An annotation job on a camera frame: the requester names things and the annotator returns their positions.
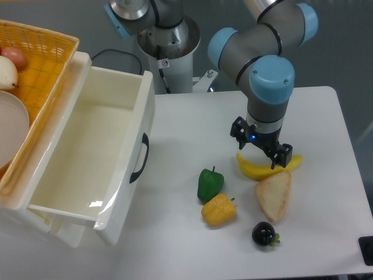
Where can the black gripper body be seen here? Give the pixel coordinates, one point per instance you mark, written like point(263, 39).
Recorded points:
point(264, 136)

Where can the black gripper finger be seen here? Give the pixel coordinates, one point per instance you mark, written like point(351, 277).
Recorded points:
point(281, 155)
point(238, 131)

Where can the green bell pepper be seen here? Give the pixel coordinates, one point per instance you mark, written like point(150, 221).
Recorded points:
point(210, 184)

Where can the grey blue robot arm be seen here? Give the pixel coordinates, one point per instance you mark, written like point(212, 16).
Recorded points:
point(252, 59)

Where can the yellow banana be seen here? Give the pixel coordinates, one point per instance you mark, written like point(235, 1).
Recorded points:
point(260, 172)

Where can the triangular bread slice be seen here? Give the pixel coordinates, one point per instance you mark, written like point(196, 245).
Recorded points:
point(273, 194)

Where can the dark purple mangosteen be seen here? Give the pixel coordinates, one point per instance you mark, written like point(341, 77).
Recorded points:
point(263, 234)

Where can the yellow bell pepper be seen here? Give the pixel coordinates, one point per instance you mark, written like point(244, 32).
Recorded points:
point(220, 209)

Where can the black corner device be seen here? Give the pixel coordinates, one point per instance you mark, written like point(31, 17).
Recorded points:
point(366, 247)

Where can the white plastic drawer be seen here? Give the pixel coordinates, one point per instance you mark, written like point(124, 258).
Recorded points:
point(86, 182)

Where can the orange plastic basket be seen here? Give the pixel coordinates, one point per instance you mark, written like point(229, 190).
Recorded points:
point(48, 54)

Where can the white plate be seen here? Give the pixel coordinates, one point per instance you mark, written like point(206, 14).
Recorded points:
point(14, 126)

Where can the white drawer cabinet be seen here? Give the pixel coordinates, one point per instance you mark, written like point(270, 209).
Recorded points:
point(25, 171)

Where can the white pear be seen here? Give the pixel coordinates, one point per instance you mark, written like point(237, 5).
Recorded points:
point(9, 74)

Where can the metal mounting bracket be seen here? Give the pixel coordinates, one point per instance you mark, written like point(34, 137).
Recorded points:
point(203, 83)

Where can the black drawer handle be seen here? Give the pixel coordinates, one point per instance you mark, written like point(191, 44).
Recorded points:
point(142, 159)

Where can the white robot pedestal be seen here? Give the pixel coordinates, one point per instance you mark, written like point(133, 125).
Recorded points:
point(170, 55)

